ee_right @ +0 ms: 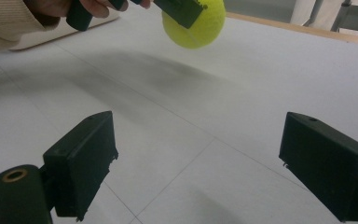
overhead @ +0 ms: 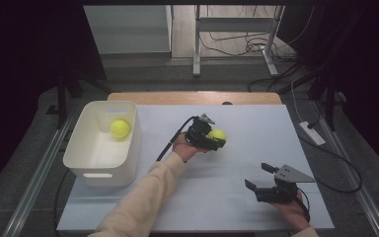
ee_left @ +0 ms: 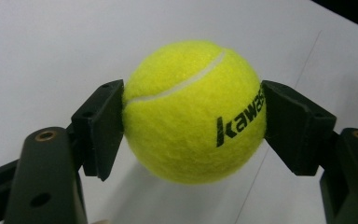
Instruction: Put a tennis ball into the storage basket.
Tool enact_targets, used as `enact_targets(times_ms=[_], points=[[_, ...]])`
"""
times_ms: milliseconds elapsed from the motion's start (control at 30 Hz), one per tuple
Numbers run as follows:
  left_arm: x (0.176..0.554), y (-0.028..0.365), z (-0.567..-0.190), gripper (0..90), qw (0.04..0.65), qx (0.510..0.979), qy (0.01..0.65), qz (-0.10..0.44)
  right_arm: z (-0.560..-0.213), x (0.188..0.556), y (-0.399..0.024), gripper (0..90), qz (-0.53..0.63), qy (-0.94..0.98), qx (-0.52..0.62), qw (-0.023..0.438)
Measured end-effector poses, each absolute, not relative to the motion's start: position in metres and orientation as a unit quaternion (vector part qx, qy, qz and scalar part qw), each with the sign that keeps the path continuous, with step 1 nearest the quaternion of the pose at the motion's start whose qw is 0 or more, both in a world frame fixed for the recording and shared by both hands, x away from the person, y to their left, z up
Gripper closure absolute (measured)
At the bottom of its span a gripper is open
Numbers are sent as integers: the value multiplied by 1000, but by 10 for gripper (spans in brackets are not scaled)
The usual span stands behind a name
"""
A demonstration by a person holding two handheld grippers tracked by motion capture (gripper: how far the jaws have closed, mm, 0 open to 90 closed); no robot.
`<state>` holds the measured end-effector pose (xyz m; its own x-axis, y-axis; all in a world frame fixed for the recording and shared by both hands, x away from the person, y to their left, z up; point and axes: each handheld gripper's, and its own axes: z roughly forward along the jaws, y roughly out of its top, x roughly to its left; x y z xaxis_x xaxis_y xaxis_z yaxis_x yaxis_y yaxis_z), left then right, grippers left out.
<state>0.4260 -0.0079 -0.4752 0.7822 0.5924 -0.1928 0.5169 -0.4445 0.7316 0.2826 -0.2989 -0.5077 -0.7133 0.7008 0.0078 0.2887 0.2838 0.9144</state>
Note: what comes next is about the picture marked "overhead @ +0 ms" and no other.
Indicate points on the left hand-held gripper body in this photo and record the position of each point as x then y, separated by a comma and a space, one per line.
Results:
198, 133

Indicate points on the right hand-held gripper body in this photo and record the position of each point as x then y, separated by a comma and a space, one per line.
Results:
289, 177

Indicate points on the yellow tennis ball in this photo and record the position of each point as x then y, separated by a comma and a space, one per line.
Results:
217, 134
120, 129

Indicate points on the white plastic bin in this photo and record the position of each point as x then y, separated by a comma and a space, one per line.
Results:
92, 154

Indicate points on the person's left hand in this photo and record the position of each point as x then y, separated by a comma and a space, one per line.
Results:
184, 149

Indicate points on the person's right hand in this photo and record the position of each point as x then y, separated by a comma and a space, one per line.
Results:
292, 212

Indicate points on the wooden table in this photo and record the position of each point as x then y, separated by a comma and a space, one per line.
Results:
194, 98

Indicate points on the white power strip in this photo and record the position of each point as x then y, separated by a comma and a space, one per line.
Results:
312, 133

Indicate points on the black stand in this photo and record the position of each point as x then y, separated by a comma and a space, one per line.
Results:
329, 95
61, 98

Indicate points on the white cabinet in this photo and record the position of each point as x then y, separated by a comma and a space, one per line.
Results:
128, 29

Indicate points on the aluminium rail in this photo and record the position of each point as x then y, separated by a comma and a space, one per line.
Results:
358, 184
36, 184

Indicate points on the grey metal table frame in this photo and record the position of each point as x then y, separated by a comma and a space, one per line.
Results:
233, 24

